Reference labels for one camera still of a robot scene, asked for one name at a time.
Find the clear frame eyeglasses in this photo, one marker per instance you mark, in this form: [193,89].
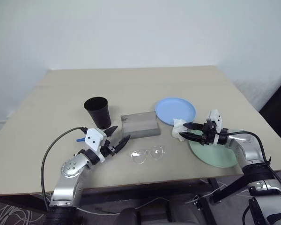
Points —
[137,156]

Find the light green plate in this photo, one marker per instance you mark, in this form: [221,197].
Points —
[213,154]

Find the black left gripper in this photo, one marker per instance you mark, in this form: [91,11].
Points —
[107,150]

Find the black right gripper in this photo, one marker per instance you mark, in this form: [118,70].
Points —
[209,134]

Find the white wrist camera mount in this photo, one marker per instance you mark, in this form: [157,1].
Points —
[217,118]
[93,139]

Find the light blue plate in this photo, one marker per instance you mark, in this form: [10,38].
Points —
[175,110]

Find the black plastic cup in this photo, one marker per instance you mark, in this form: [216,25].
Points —
[98,113]

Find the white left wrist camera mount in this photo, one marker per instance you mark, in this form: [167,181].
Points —
[93,139]

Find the blue pen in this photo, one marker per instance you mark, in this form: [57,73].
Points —
[80,140]

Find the dark rounded shape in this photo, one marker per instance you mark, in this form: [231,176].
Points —
[127,216]

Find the dark cabinet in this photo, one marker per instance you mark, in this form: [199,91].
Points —
[279,103]

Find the grey translucent glasses case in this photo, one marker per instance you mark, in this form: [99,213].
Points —
[139,125]

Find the white tissue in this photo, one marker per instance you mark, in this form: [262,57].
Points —
[178,130]

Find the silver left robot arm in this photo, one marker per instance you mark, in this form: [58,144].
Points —
[70,168]

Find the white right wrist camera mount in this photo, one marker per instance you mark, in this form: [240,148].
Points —
[217,118]

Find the black table frame brace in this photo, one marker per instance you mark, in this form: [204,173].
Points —
[227,189]

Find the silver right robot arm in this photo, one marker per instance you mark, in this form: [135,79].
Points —
[248,150]

